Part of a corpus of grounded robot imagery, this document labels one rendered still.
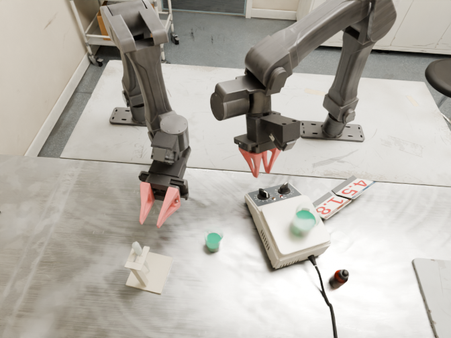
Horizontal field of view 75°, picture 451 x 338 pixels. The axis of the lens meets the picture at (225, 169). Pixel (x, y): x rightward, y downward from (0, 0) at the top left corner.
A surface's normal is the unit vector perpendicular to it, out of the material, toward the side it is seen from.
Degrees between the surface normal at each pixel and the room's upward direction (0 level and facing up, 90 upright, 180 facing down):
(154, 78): 77
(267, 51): 23
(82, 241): 0
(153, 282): 0
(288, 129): 62
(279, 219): 0
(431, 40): 90
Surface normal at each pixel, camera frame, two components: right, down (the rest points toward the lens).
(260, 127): 0.50, 0.33
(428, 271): 0.04, -0.59
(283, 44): -0.30, -0.40
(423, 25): -0.07, 0.80
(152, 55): 0.49, 0.56
